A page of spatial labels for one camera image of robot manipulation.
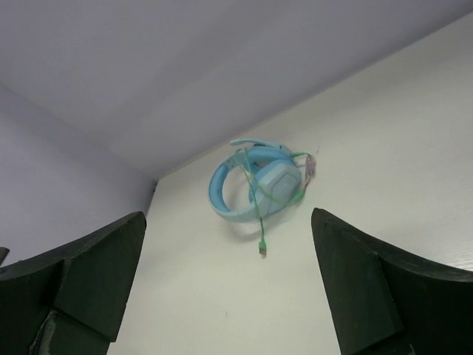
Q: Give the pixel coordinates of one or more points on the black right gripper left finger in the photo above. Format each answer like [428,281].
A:
[71,299]

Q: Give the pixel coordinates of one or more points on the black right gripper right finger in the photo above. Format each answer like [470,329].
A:
[385,300]

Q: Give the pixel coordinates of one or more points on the light blue headphones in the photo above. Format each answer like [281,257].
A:
[276,176]

